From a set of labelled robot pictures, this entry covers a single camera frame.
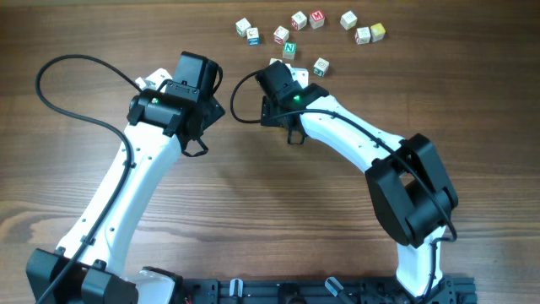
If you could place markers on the blue letter block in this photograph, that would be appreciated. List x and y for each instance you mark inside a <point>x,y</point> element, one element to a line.
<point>252,35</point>

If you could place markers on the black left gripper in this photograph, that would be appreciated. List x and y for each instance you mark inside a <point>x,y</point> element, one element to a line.
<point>212,110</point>

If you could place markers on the red letter Y block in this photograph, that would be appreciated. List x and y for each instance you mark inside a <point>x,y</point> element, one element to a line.
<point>362,35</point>

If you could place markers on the plain white picture block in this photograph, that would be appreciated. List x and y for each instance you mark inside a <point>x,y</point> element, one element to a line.
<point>348,20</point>

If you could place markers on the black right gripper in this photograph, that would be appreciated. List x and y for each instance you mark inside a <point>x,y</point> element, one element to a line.
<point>267,111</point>

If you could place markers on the green letter J block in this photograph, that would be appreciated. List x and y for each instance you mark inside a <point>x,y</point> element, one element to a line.
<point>321,67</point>

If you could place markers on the red white picture block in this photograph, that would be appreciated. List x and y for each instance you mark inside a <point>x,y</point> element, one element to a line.
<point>299,20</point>

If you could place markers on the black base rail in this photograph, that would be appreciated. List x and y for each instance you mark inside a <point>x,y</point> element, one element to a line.
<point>377,290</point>

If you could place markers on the red letter A block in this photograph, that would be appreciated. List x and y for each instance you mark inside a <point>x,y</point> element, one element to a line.
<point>280,35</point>

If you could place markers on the red letter M block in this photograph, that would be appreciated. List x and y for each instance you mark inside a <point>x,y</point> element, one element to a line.
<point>316,19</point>

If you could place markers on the yellow block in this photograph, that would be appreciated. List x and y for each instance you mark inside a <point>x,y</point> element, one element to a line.
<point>377,31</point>

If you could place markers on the green letter block centre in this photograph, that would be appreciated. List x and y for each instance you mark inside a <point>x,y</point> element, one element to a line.
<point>273,60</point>

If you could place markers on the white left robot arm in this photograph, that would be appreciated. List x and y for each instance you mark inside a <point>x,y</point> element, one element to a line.
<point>88,263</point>

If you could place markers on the green letter N block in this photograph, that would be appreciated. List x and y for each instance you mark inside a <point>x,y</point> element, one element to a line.
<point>289,50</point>

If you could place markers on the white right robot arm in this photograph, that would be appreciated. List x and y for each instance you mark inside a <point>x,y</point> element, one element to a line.
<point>410,190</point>

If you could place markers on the green letter block far left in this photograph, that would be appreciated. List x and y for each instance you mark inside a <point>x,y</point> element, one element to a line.
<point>242,26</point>

